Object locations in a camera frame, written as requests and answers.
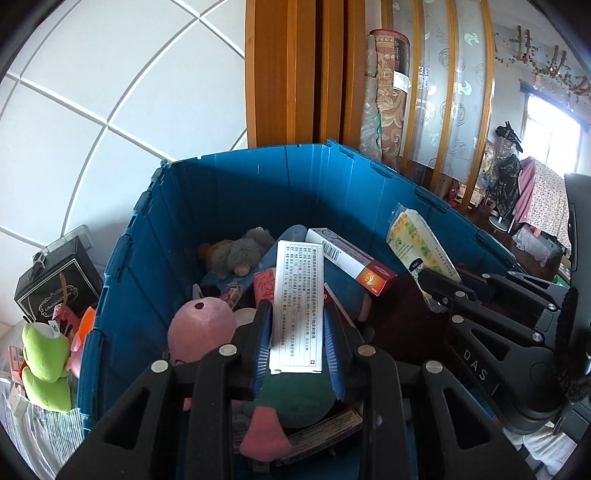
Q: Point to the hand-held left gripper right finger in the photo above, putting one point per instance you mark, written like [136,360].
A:
[333,364]

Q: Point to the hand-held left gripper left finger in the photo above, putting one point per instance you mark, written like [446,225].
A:
[261,355]

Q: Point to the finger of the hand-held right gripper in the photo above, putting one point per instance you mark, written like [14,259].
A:
[521,290]
[498,314]

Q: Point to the long white box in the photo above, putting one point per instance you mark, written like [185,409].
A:
[295,304]

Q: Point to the grey plush toy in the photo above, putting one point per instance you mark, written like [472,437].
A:
[244,254]

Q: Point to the green patterned snack packet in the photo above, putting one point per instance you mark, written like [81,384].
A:
[420,244]

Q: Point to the blue plastic crate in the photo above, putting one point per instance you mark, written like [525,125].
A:
[254,194]

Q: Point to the pink and white box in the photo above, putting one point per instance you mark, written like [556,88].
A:
[233,295]

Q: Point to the flat white printed box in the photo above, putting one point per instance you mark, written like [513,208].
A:
[323,431]

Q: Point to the small red box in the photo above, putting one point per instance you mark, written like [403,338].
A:
[264,286]

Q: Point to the pig plush in teal outfit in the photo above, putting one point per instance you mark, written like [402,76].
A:
[198,323]

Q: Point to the maroon plush pouch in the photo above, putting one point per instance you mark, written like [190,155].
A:
[401,318]

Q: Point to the pile of hanging clothes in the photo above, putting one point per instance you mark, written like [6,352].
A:
[545,203]

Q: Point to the white box with red end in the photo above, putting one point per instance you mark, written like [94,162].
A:
[351,261]

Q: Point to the brown plush toy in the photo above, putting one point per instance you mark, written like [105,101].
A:
[207,253]

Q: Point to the black plastic bag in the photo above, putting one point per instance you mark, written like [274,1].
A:
[503,175]

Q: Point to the bright window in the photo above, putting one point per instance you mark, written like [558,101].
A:
[554,124]

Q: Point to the pig plush in orange dress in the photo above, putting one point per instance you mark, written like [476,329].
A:
[85,323]

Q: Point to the frosted glass sliding door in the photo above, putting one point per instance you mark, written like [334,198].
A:
[443,92]

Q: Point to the black gift box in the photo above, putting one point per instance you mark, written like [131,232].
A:
[60,277]

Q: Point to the green frog plush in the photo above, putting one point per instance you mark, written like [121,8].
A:
[41,369]

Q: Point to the rolled patterned carpet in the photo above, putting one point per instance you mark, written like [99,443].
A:
[388,106]

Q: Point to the wall vine decoration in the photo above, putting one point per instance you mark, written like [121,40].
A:
[545,60]

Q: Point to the wooden door frame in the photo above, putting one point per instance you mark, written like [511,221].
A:
[300,69]

